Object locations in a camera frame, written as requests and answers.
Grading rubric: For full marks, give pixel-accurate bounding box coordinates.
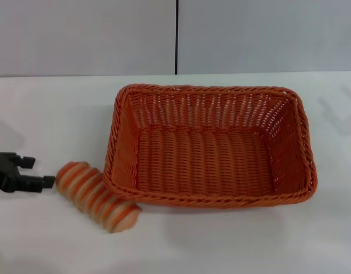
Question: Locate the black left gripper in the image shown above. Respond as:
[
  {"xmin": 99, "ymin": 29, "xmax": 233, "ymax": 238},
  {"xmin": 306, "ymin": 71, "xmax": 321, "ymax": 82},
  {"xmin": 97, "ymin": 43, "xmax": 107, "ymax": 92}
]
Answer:
[{"xmin": 0, "ymin": 148, "xmax": 57, "ymax": 196}]

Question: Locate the orange white striped bread loaf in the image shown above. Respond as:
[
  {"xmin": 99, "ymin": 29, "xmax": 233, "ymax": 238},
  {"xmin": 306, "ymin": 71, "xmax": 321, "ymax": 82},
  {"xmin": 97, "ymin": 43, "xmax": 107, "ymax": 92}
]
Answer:
[{"xmin": 55, "ymin": 160, "xmax": 143, "ymax": 235}]

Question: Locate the orange woven plastic basket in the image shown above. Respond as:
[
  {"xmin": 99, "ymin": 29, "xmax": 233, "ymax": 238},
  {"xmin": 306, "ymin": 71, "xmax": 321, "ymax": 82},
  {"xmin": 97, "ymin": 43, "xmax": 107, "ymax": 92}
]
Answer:
[{"xmin": 102, "ymin": 83, "xmax": 319, "ymax": 207}]

